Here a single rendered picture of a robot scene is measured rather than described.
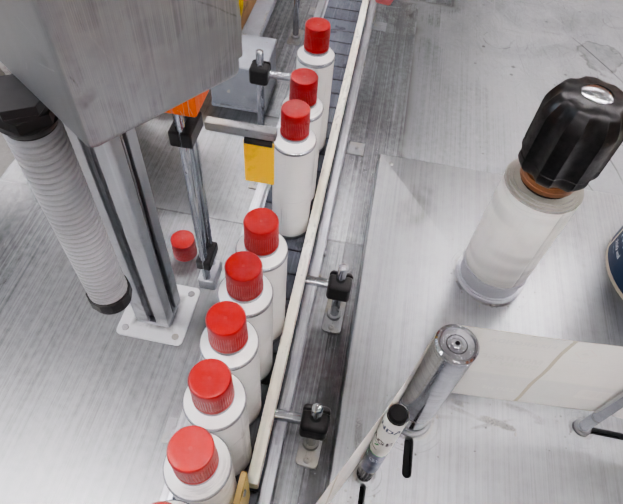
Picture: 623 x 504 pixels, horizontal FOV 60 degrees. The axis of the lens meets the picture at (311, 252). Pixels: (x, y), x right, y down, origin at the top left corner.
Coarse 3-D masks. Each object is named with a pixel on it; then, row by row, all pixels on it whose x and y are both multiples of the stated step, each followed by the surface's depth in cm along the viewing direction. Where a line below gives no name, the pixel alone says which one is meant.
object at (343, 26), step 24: (336, 0) 111; (360, 0) 111; (336, 24) 106; (336, 48) 101; (336, 72) 97; (336, 96) 93; (288, 240) 74; (288, 264) 72; (288, 288) 69; (288, 360) 64; (264, 384) 62
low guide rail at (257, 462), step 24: (360, 24) 100; (336, 120) 84; (336, 144) 83; (312, 216) 72; (312, 240) 70; (288, 312) 63; (288, 336) 61; (264, 408) 56; (264, 432) 55; (264, 456) 54
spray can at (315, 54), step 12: (312, 24) 69; (324, 24) 69; (312, 36) 69; (324, 36) 69; (300, 48) 72; (312, 48) 70; (324, 48) 70; (300, 60) 71; (312, 60) 71; (324, 60) 71; (324, 72) 72; (324, 84) 74; (324, 96) 76; (324, 108) 77; (324, 120) 79; (324, 132) 82; (324, 144) 84
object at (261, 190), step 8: (320, 0) 95; (320, 8) 93; (320, 16) 92; (280, 120) 76; (264, 184) 69; (256, 192) 68; (264, 192) 68; (256, 200) 67; (200, 360) 54; (184, 416) 51; (184, 424) 50
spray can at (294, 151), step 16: (288, 112) 58; (304, 112) 59; (288, 128) 59; (304, 128) 60; (288, 144) 61; (304, 144) 61; (288, 160) 62; (304, 160) 62; (288, 176) 64; (304, 176) 65; (272, 192) 69; (288, 192) 66; (304, 192) 67; (272, 208) 72; (288, 208) 69; (304, 208) 70; (288, 224) 71; (304, 224) 73
